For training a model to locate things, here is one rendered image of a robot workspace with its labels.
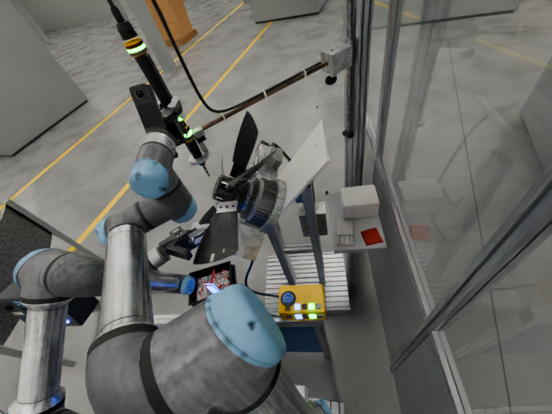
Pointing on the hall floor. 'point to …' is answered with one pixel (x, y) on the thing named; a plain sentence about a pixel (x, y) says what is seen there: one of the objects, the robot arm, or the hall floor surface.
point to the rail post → (324, 341)
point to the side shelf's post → (352, 269)
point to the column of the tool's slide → (361, 24)
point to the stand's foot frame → (339, 287)
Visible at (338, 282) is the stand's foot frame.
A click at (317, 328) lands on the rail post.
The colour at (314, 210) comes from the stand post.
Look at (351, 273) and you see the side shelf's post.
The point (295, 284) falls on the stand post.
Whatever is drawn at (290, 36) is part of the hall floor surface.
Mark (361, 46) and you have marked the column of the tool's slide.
